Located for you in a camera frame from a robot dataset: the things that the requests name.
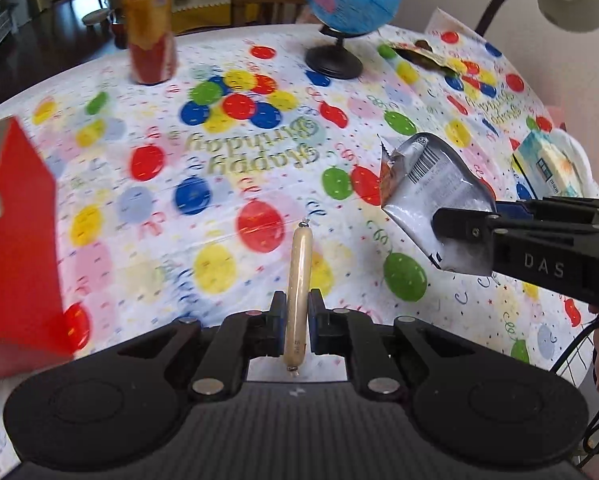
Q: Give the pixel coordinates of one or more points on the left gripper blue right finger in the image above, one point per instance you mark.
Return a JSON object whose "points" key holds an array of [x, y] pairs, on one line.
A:
{"points": [[316, 315]]}

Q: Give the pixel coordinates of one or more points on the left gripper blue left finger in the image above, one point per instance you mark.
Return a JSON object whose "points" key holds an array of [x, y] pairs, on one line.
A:
{"points": [[276, 322]]}

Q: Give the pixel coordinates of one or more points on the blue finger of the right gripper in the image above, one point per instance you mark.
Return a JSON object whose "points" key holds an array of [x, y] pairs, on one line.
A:
{"points": [[465, 238], [513, 210]]}

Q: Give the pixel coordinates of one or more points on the beige sausage stick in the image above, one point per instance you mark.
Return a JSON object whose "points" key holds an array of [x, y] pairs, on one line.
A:
{"points": [[295, 334]]}

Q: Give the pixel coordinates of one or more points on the silver foil snack packet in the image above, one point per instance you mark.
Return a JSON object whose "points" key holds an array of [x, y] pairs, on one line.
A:
{"points": [[421, 174]]}

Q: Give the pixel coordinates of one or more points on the white tissue pack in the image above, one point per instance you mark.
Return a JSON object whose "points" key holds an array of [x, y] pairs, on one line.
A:
{"points": [[554, 164]]}

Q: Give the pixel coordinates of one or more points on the colourful balloon tablecloth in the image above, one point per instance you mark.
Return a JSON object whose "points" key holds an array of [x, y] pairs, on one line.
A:
{"points": [[181, 199]]}

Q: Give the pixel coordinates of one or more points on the dark flat wrapper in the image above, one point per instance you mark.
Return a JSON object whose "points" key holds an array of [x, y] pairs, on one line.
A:
{"points": [[424, 58]]}

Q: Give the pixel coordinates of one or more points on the white red cardboard box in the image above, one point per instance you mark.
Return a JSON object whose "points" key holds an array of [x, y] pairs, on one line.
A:
{"points": [[33, 326]]}

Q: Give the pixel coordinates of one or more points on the blue desk globe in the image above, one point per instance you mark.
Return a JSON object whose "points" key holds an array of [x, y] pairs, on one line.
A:
{"points": [[342, 20]]}

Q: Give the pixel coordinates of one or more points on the orange juice bottle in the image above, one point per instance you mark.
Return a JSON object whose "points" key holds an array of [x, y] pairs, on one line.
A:
{"points": [[150, 40]]}

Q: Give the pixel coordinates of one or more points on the wooden dining chair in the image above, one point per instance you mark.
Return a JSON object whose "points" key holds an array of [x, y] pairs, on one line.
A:
{"points": [[264, 12]]}

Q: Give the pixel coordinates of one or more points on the small round stool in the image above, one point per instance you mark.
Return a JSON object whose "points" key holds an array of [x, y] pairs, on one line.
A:
{"points": [[97, 17]]}

